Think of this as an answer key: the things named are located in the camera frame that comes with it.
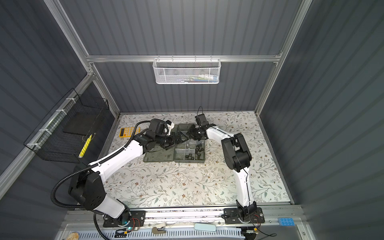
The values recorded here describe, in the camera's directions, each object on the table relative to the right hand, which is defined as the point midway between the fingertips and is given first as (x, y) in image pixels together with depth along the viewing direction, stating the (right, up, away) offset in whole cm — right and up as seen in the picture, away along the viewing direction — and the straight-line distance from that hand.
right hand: (187, 134), depth 100 cm
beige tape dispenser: (-12, -43, -30) cm, 54 cm away
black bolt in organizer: (+7, -9, -1) cm, 12 cm away
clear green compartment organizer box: (-1, -10, -3) cm, 11 cm away
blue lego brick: (+49, -41, -29) cm, 70 cm away
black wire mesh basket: (-58, +1, -27) cm, 64 cm away
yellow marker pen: (-46, -4, -31) cm, 56 cm away
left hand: (-1, -3, -19) cm, 19 cm away
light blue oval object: (+10, -43, -30) cm, 53 cm away
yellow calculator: (-44, +2, +8) cm, 45 cm away
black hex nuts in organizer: (+2, -13, -4) cm, 14 cm away
